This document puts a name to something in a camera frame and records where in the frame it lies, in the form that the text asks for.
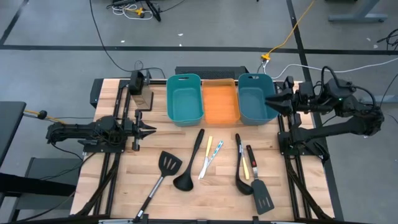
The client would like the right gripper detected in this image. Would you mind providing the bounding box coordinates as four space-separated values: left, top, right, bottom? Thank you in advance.
264 75 308 127

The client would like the black tripod leg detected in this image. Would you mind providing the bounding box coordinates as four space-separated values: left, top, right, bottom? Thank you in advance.
144 0 162 22

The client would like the black slotted turner steel handle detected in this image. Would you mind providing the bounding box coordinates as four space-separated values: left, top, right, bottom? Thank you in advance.
132 151 183 222

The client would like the long black floor cable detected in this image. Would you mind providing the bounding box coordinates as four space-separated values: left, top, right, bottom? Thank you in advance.
89 0 165 78

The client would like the teal-white patterned handle knife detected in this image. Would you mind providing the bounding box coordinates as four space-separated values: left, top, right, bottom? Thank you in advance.
200 140 224 179

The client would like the black flat beam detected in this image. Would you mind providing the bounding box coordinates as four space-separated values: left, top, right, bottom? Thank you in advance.
0 172 77 197

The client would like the yellow-handled table knife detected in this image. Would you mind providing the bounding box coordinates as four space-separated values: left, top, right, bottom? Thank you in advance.
239 143 251 180

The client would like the grey metal desk leg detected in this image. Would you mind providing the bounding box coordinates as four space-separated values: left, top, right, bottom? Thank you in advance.
360 95 398 104
328 0 389 23

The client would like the yellow extension cable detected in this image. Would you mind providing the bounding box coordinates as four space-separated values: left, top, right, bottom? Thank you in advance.
260 0 317 62

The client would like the white floor cable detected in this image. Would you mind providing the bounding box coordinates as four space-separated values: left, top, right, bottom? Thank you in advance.
257 57 398 80

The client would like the white-handled utensil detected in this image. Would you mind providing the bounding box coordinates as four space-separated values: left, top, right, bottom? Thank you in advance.
198 136 213 180

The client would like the light teal plastic bin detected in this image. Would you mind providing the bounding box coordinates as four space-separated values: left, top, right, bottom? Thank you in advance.
166 73 205 128

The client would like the plain black ladle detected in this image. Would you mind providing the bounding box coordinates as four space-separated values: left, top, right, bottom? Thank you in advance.
172 128 206 192

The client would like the black perforated computer case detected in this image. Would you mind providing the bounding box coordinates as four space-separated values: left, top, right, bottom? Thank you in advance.
175 65 249 80

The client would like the orange plastic bin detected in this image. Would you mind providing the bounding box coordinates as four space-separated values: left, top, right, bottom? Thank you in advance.
201 78 241 125

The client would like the white coiled cable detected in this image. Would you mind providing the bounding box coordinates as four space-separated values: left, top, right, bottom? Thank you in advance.
111 3 154 21

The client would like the black spatula red-button handle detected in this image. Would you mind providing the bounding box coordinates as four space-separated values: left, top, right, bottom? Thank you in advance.
246 144 275 216

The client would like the grey bench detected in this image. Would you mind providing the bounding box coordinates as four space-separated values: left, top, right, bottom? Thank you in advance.
9 157 83 220

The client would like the dark blue-teal plastic bin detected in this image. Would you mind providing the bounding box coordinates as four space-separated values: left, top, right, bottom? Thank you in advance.
238 73 280 126

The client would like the black ladle with white label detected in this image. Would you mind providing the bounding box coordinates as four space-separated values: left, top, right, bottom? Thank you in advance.
234 133 254 196

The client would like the black cable bundle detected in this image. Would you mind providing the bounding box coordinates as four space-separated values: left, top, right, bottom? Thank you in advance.
376 29 398 50

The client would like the black power box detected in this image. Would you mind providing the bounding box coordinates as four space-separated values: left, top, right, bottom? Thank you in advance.
89 78 105 109

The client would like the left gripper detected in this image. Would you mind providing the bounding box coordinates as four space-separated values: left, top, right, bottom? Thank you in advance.
123 110 157 152

